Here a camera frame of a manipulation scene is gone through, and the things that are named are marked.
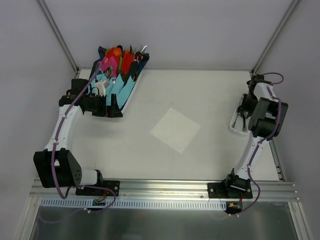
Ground white paper napkin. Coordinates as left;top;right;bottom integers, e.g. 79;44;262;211
150;107;201;154

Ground white slotted cable duct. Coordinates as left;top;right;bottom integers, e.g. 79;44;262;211
40;197;227;211

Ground pink rolled napkin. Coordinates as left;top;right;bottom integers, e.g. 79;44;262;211
100;56;122;79

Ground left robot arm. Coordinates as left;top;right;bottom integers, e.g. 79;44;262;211
33;78;110;195

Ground light blue rolled napkin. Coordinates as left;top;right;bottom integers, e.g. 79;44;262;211
88;73;136;109

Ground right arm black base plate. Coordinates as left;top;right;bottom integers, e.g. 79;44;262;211
207;181;253;199

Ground dark navy rolled napkin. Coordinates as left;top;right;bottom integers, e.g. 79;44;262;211
136;53;150;76

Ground small white perforated basket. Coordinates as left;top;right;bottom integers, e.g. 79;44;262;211
229;94;249;137

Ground white tray of rolled napkins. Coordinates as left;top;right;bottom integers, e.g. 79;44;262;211
87;45;150;118

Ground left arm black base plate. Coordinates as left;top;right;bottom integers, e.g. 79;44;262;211
75;180;121;197

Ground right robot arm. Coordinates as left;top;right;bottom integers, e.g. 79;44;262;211
222;72;289;199

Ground aluminium mounting rail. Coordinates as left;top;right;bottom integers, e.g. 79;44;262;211
29;176;301;202

